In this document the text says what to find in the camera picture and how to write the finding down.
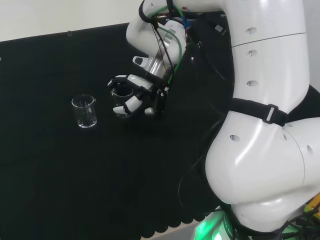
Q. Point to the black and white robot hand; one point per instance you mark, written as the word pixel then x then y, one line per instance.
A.
pixel 156 100

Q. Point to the small clear glass beaker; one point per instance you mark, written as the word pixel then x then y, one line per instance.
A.
pixel 118 98

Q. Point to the clear glass beaker with spout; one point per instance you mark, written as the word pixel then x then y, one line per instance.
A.
pixel 84 112

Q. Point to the black bench cloth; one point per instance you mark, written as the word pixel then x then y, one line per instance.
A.
pixel 100 170

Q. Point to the clear cloth clip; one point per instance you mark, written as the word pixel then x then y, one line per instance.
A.
pixel 69 33

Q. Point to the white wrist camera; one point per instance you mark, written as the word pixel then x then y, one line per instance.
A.
pixel 140 61

